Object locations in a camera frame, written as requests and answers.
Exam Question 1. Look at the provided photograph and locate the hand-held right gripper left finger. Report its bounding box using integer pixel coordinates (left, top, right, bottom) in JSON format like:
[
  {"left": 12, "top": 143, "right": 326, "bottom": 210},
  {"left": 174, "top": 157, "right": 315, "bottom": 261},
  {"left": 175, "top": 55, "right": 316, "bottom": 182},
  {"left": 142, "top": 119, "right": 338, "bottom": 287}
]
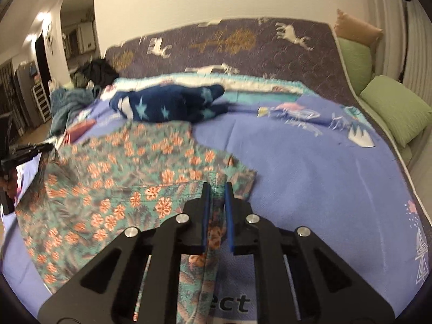
[{"left": 37, "top": 181, "right": 213, "bottom": 324}]

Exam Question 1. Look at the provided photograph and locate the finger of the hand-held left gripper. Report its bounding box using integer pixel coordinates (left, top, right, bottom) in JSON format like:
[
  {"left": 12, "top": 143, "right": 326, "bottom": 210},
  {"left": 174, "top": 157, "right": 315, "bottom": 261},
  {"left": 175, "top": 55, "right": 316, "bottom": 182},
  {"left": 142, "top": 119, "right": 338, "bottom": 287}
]
[{"left": 10, "top": 143, "right": 55, "bottom": 163}]

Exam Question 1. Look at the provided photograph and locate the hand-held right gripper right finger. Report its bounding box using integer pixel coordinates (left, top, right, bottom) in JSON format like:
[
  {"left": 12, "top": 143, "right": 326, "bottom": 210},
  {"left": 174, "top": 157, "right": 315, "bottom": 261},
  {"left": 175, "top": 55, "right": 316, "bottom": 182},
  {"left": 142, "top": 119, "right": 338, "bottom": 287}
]
[{"left": 224, "top": 181, "right": 395, "bottom": 324}]

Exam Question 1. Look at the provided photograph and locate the teal floral garment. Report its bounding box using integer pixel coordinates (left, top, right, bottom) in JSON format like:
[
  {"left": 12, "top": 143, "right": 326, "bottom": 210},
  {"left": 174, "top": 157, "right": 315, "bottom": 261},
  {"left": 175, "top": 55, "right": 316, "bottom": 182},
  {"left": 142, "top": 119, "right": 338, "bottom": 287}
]
[{"left": 13, "top": 121, "right": 257, "bottom": 324}]

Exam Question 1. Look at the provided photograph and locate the black clothes pile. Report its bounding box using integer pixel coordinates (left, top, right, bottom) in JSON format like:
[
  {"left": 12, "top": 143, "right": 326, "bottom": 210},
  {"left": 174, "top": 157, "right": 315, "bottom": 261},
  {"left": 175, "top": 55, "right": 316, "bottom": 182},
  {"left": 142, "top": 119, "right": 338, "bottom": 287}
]
[{"left": 81, "top": 59, "right": 119, "bottom": 85}]

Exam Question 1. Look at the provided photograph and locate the white rack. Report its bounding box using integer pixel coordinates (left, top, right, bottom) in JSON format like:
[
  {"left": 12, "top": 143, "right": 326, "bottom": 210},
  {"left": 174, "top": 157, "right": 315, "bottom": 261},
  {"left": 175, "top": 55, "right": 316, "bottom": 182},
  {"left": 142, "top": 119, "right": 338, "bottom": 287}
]
[{"left": 32, "top": 84, "right": 51, "bottom": 122}]

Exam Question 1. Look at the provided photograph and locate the folded pink cloth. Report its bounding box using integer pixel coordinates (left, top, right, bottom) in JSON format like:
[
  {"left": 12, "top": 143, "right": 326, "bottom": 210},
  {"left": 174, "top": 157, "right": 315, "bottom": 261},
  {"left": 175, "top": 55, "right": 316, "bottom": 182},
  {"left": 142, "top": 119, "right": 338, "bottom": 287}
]
[{"left": 66, "top": 121, "right": 95, "bottom": 144}]

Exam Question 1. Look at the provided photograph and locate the teal fleece blanket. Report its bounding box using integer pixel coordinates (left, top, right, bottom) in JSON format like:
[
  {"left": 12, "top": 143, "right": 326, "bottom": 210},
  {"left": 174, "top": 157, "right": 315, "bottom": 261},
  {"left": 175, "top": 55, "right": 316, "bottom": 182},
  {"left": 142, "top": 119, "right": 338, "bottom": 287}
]
[{"left": 50, "top": 86, "right": 102, "bottom": 136}]

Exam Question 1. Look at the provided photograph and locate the blue printed bedsheet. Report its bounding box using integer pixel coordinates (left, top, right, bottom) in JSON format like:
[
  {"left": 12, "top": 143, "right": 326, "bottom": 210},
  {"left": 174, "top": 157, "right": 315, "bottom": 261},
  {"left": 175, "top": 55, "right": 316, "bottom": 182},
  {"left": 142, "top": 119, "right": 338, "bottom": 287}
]
[{"left": 0, "top": 74, "right": 429, "bottom": 324}]

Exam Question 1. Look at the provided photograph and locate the navy star-print blanket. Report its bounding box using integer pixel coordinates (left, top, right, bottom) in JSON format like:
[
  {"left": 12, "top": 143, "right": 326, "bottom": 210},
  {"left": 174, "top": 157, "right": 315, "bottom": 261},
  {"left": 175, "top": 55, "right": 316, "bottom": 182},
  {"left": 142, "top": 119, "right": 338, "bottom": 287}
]
[{"left": 110, "top": 84, "right": 228, "bottom": 124}]

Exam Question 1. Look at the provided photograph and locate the purple deer-print mattress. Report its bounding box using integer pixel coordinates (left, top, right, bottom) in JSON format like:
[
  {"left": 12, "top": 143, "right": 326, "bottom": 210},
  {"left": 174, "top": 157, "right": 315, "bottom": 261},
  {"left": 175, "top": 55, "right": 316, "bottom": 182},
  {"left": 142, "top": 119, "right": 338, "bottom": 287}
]
[{"left": 104, "top": 18, "right": 432, "bottom": 230}]

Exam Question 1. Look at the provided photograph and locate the green sofa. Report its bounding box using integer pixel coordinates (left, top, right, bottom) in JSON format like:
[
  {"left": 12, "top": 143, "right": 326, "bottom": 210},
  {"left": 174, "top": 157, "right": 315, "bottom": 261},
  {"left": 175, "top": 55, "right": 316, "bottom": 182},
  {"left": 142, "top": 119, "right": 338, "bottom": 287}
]
[{"left": 395, "top": 142, "right": 424, "bottom": 178}]

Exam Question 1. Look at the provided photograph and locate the green pillow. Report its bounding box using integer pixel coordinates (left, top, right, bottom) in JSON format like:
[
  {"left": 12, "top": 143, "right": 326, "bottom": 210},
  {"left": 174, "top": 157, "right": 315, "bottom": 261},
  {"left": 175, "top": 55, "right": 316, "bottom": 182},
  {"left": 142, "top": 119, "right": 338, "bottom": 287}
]
[
  {"left": 337, "top": 37, "right": 373, "bottom": 95},
  {"left": 359, "top": 75, "right": 432, "bottom": 147}
]

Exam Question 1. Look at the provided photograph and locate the beige pillow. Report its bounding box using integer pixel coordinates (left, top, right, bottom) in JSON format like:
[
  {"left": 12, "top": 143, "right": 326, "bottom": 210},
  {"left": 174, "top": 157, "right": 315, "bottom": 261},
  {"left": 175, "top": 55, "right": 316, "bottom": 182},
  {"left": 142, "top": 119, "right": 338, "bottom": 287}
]
[{"left": 334, "top": 8, "right": 383, "bottom": 49}]

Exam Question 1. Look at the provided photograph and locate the grey pleated curtain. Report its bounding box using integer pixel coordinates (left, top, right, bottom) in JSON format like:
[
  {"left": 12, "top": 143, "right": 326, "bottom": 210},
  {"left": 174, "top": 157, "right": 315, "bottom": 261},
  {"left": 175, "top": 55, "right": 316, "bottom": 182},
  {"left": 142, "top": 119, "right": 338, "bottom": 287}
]
[{"left": 368, "top": 0, "right": 432, "bottom": 115}]

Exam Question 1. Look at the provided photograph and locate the white wall cabinet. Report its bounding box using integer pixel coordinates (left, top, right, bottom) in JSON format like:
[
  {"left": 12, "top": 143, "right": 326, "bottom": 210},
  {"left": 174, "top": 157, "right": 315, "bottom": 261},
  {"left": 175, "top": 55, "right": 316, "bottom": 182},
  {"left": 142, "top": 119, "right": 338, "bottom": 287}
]
[{"left": 64, "top": 22, "right": 95, "bottom": 56}]

